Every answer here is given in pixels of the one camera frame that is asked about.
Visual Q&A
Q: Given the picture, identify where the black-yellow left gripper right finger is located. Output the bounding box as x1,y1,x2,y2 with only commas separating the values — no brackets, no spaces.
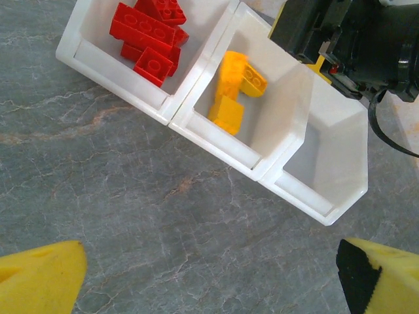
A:
336,237,419,314

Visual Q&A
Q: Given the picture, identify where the black-yellow left gripper left finger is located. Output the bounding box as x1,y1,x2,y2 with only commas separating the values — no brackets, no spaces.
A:
0,240,88,314

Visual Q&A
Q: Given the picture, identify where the yellow lego brick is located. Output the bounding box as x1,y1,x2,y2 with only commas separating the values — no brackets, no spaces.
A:
208,94,246,136
240,63,268,99
214,50,250,101

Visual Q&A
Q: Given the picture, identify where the long red lego brick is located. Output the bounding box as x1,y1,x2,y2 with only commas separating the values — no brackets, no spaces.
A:
109,2,177,55

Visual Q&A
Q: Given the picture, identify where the white plastic bin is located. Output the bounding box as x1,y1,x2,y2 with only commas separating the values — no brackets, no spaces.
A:
55,0,242,127
258,70,370,227
168,3,312,183

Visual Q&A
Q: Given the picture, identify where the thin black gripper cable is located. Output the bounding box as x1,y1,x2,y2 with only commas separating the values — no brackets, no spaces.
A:
368,88,419,158

